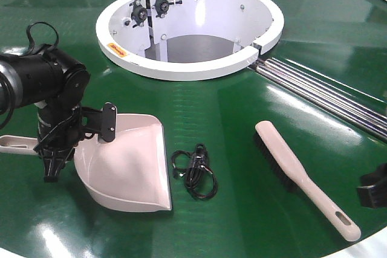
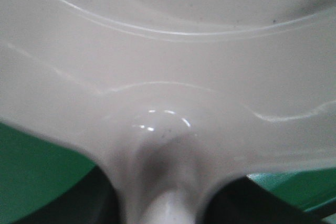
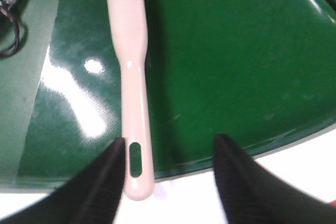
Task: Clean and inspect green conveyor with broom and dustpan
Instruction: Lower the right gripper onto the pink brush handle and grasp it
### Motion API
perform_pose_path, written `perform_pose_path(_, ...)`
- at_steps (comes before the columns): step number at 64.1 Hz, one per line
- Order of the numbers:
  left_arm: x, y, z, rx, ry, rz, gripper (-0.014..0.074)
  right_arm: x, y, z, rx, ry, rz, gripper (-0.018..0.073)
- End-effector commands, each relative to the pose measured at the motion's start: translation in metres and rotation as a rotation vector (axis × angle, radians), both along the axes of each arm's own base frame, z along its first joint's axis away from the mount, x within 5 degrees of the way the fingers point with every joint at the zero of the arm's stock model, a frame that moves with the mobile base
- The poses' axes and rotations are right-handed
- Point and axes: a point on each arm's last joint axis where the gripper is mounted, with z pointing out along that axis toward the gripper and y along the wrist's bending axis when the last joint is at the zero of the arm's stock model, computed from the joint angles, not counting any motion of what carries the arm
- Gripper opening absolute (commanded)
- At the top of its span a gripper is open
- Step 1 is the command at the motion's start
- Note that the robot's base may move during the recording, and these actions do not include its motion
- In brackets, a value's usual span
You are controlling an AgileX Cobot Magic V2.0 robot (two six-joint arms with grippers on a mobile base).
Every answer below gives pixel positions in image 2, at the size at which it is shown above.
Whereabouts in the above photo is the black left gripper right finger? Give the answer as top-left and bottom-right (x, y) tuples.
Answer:
(203, 177), (323, 224)

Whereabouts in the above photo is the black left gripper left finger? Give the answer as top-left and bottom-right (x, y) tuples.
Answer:
(15, 166), (121, 224)

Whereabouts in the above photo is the beige plastic dustpan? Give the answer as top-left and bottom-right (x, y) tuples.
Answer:
(1, 0), (335, 223)

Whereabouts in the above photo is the green circular conveyor belt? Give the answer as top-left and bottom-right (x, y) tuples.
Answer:
(1, 114), (335, 223)

